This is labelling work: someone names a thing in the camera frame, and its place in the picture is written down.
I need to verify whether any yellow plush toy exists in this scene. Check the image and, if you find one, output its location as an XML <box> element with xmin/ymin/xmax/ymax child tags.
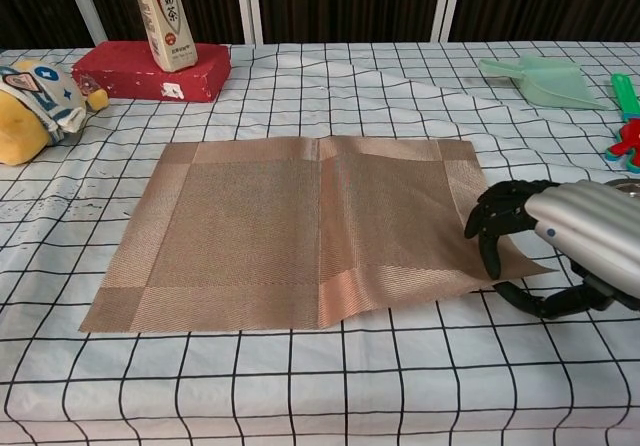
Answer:
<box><xmin>0</xmin><ymin>58</ymin><xmax>110</xmax><ymax>167</ymax></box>

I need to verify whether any beige milk tea bottle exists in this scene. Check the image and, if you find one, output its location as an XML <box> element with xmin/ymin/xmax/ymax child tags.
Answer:
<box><xmin>123</xmin><ymin>0</ymin><xmax>199</xmax><ymax>73</ymax></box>

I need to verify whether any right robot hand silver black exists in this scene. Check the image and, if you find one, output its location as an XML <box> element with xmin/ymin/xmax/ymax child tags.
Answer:
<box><xmin>463</xmin><ymin>178</ymin><xmax>640</xmax><ymax>320</ymax></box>

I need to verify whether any mint green plastic dustpan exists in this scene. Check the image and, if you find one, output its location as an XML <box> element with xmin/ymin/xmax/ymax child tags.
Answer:
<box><xmin>477</xmin><ymin>55</ymin><xmax>612</xmax><ymax>112</ymax></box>

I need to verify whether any white partition frame post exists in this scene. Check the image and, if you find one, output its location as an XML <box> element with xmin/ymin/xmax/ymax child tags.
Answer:
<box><xmin>429</xmin><ymin>0</ymin><xmax>464</xmax><ymax>43</ymax></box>
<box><xmin>234</xmin><ymin>0</ymin><xmax>265</xmax><ymax>45</ymax></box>
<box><xmin>59</xmin><ymin>0</ymin><xmax>109</xmax><ymax>47</ymax></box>

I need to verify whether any red brick block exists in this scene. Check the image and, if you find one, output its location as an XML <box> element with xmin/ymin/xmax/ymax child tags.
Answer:
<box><xmin>71</xmin><ymin>41</ymin><xmax>233</xmax><ymax>103</ymax></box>

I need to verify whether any brown woven placemat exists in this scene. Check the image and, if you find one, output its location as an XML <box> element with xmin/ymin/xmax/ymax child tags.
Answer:
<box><xmin>78</xmin><ymin>135</ymin><xmax>559</xmax><ymax>332</ymax></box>

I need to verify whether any red hand clapper green handle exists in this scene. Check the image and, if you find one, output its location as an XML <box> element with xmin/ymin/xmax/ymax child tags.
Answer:
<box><xmin>604</xmin><ymin>72</ymin><xmax>640</xmax><ymax>173</ymax></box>

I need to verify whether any white checked tablecloth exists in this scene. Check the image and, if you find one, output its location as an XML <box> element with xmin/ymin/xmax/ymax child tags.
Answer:
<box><xmin>0</xmin><ymin>40</ymin><xmax>640</xmax><ymax>446</ymax></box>

